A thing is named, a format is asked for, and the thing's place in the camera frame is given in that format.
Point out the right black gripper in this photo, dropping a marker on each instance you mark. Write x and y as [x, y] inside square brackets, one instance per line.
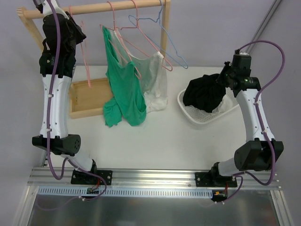
[224, 73]

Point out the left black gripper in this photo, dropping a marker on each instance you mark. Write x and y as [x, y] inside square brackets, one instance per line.
[51, 26]

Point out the pink wire hanger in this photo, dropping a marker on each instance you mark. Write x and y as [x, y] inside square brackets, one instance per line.
[84, 51]
[138, 75]
[145, 35]

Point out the black tank top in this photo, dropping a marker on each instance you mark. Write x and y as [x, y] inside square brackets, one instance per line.
[204, 93]

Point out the white tank top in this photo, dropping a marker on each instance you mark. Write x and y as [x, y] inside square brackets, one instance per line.
[226, 104]
[154, 79]

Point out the green tank top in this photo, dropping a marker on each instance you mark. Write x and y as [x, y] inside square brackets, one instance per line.
[128, 100]

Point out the blue wire hanger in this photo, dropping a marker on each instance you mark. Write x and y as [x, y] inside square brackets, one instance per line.
[183, 63]

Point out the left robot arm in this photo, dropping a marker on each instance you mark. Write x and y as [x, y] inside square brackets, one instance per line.
[56, 67]

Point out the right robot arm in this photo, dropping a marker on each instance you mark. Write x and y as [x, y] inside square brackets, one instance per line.
[261, 150]

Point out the white perforated plastic basket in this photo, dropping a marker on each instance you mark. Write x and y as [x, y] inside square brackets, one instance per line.
[198, 119]

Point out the white slotted cable duct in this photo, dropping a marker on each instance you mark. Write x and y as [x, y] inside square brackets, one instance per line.
[125, 192]

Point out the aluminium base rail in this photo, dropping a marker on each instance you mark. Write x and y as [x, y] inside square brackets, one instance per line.
[147, 178]

